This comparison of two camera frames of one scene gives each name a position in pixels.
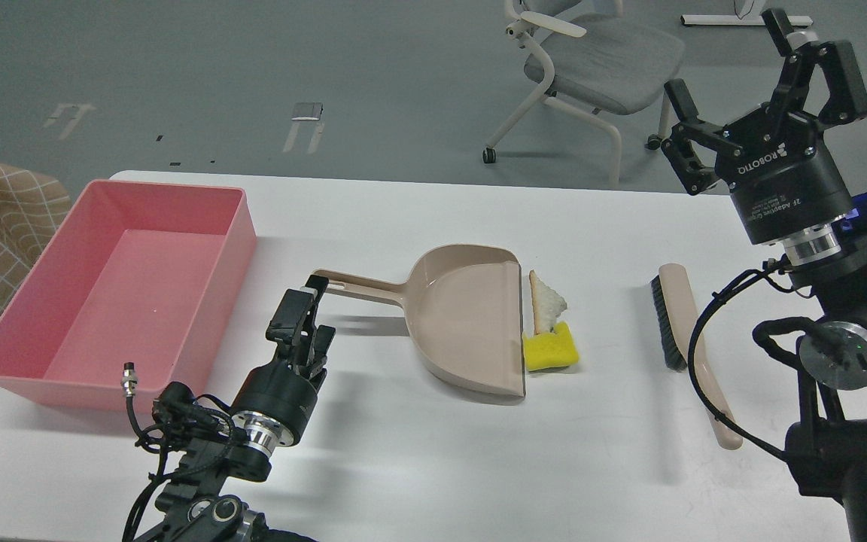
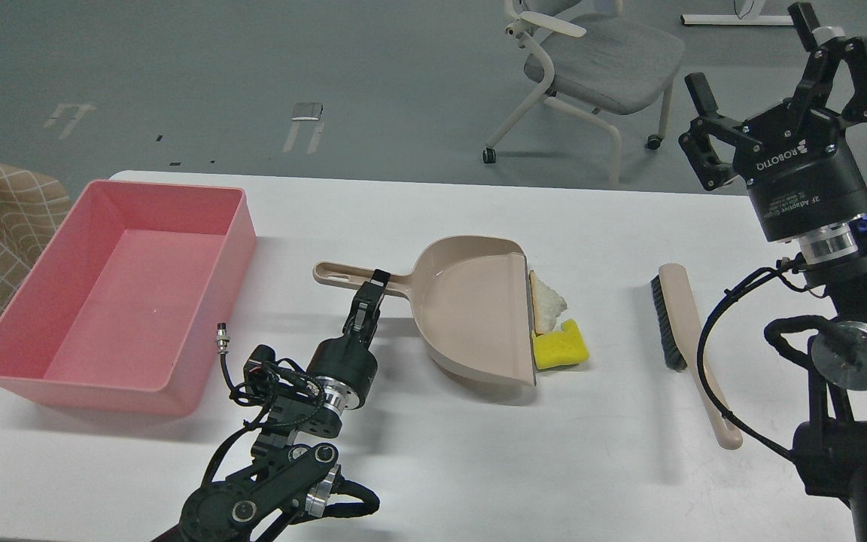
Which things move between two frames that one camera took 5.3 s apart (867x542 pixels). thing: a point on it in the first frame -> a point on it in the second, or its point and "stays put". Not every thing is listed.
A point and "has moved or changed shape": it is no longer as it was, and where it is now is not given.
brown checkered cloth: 4,224 stays put
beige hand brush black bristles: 682,345 stays put
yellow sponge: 546,351 has moved or changed shape
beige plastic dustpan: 465,306 has moved or changed shape
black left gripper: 274,388 -> 347,360
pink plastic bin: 149,273 stays put
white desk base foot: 746,13 stays put
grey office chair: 600,59 stays put
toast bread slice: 548,304 stays put
